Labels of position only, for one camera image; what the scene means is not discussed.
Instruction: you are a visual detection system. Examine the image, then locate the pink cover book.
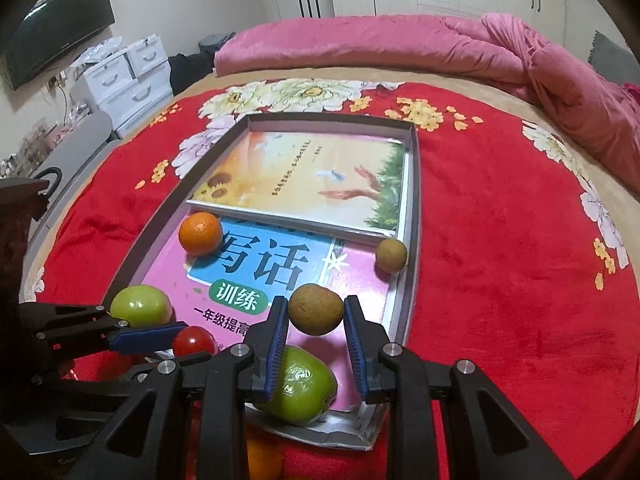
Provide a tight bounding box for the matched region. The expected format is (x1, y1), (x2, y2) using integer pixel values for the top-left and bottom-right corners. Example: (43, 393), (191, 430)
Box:
(140, 215), (396, 417)

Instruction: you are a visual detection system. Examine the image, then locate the brown longan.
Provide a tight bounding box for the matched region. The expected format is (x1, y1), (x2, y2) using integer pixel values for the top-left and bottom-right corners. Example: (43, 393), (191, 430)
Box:
(375, 238), (408, 273)
(288, 283), (345, 336)

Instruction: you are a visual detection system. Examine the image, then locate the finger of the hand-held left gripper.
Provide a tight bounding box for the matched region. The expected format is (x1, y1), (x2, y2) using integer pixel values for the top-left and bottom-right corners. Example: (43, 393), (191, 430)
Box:
(20, 302), (190, 356)
(57, 360), (162, 402)

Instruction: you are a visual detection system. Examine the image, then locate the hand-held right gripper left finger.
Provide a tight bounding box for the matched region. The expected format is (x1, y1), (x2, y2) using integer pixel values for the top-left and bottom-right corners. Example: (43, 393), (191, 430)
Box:
(75, 296), (291, 480)

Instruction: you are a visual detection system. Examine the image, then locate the mandarin orange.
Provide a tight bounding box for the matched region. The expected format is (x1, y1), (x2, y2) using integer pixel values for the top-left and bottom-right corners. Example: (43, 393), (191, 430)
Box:
(178, 211), (224, 257)
(245, 435), (285, 480)

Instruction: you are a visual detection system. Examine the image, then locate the grey cardboard box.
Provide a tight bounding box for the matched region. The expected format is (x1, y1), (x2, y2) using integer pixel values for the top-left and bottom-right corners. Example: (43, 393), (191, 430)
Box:
(117, 112), (421, 448)

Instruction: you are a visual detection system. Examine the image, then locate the red cherry tomato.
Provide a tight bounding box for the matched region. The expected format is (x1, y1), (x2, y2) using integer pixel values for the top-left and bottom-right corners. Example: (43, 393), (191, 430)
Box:
(172, 326), (218, 358)

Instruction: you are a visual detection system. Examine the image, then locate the white drawer cabinet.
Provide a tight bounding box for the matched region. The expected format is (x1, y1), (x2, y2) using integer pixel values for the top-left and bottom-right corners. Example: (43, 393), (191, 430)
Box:
(70, 35), (175, 133)

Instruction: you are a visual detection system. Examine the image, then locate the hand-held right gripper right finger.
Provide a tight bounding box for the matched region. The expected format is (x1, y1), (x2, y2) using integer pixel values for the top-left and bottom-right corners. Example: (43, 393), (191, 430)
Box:
(342, 295), (573, 480)

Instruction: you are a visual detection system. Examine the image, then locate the sunflower cover book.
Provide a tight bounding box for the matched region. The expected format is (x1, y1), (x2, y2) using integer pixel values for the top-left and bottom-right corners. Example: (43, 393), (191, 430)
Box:
(186, 130), (408, 246)

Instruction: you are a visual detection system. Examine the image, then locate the pink duvet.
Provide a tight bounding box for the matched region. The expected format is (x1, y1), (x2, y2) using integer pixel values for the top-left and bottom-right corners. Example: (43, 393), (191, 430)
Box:
(214, 14), (640, 191)

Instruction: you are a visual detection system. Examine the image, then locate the small green jujube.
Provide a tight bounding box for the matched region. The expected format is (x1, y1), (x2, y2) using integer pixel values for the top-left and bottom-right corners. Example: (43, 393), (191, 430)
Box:
(110, 285), (173, 328)

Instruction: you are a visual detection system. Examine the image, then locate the red floral blanket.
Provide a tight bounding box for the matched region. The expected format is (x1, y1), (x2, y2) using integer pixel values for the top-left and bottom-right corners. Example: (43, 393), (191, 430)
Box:
(20, 77), (640, 480)

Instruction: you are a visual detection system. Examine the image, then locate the black flat television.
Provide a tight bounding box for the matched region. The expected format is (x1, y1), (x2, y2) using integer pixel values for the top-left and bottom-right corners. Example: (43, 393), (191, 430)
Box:
(2, 0), (117, 91)

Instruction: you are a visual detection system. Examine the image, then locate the large green jujube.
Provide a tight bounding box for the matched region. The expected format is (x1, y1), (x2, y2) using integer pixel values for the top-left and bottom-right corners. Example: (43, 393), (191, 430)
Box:
(255, 345), (338, 426)

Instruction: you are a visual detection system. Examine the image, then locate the black bag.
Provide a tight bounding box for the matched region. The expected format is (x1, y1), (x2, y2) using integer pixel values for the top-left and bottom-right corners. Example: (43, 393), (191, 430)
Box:
(169, 52), (217, 97)

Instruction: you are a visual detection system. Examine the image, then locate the grey bag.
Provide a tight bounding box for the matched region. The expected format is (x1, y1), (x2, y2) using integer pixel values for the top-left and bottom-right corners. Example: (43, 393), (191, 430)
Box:
(199, 32), (237, 54)

